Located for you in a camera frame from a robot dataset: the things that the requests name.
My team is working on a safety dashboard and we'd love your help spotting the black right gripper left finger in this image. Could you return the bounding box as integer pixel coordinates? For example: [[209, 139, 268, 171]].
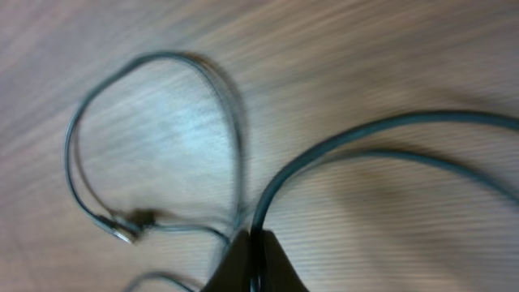
[[201, 230, 252, 292]]

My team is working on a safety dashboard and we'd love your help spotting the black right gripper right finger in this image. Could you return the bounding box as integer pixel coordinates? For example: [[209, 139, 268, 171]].
[[255, 230, 308, 292]]

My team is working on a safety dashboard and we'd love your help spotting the thin black USB cable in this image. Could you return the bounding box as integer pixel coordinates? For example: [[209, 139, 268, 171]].
[[72, 133, 232, 292]]

